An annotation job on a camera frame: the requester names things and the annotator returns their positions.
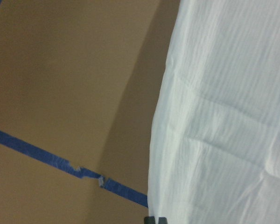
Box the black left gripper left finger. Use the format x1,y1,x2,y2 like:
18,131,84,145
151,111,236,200
144,217,156,224

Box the light blue button-up shirt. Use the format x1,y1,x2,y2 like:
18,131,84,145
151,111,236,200
148,0,280,224

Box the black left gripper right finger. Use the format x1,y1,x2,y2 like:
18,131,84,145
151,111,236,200
158,217,167,224

